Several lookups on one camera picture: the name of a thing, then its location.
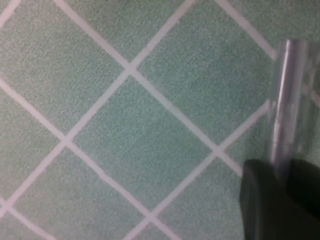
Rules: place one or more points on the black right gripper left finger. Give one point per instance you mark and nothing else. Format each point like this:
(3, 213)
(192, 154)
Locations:
(265, 212)

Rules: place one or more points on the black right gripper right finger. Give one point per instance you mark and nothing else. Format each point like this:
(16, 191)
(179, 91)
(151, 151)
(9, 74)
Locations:
(305, 182)

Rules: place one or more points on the green white checked tablecloth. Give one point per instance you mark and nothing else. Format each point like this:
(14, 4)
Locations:
(125, 125)

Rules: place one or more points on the silver pen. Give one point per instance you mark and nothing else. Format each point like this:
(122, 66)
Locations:
(285, 100)

